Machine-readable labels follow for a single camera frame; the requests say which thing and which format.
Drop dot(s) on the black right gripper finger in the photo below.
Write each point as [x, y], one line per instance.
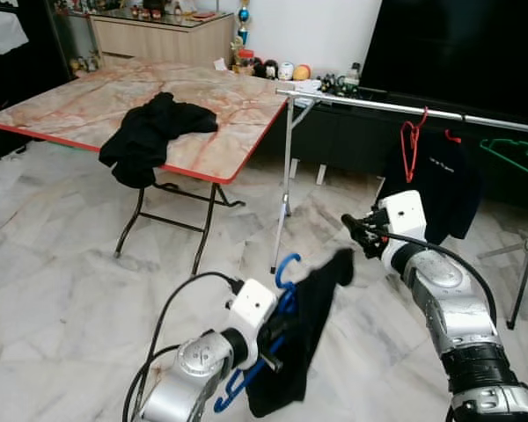
[352, 222]
[361, 243]

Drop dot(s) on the black T-shirt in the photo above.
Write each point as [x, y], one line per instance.
[150, 132]
[299, 343]

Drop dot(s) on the blue plastic hanger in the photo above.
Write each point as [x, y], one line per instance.
[280, 272]

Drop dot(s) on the red plastic hanger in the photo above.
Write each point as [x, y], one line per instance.
[404, 145]

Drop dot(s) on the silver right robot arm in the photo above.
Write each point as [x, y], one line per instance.
[458, 308]

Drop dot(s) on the green plastic hanger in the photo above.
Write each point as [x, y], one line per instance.
[510, 145]

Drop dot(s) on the navy T-shirt red collar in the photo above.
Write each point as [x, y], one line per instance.
[440, 193]

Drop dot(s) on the black television console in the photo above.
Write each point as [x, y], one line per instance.
[343, 141]

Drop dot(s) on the silver clothes rack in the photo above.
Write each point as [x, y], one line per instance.
[361, 103]

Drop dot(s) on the white round plush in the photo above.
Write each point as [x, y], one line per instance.
[286, 72]

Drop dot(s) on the black mouse plush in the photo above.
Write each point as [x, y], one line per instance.
[264, 70]

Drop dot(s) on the glass jar red lid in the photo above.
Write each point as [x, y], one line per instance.
[244, 63]

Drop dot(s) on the black flat screen television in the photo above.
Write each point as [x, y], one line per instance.
[458, 53]

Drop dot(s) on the tissue box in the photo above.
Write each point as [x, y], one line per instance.
[218, 63]

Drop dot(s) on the blue gold trophy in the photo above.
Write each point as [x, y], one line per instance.
[243, 22]

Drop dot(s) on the light wood sideboard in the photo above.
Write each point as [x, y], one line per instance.
[158, 40]

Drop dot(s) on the marble top folding table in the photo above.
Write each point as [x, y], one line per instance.
[70, 105]

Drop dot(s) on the black upright piano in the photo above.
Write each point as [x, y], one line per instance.
[26, 88]

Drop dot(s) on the white lace piano cover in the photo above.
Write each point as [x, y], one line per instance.
[2, 33]

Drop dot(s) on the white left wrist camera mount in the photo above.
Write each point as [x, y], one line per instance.
[251, 303]

